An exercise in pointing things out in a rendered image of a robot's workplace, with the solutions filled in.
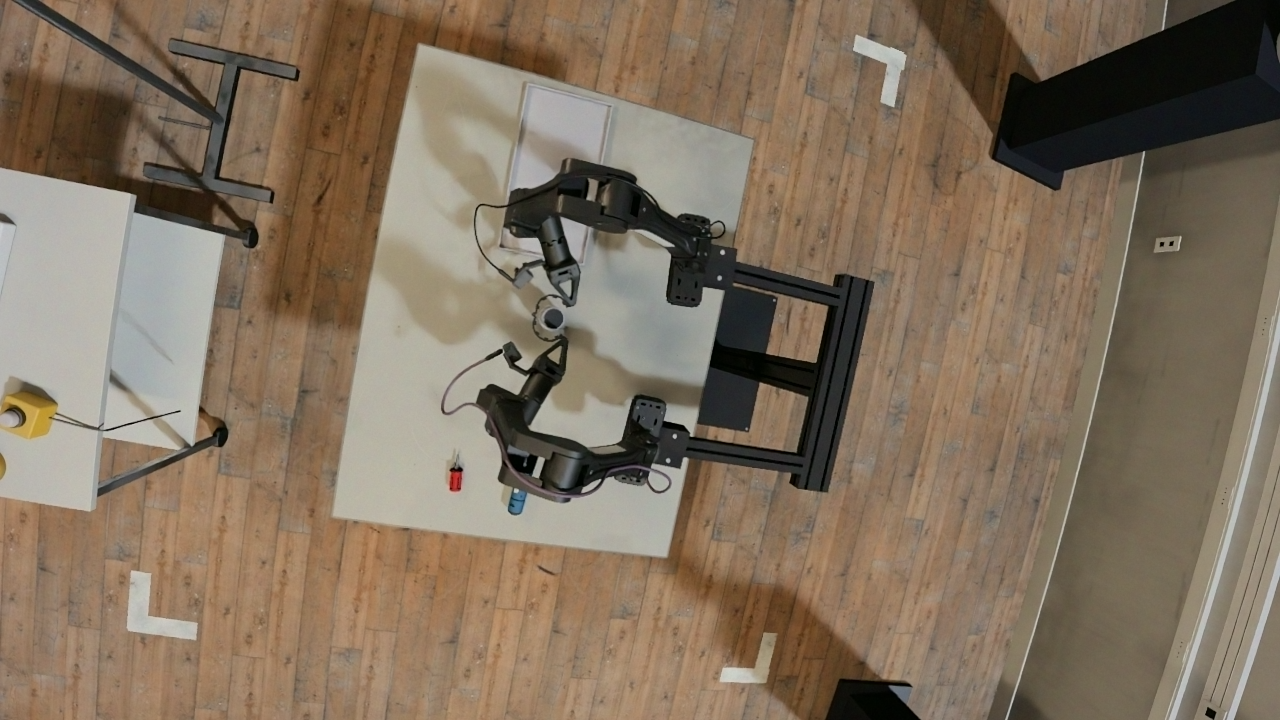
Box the red screwdriver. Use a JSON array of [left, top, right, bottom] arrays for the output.
[[449, 454, 463, 492]]

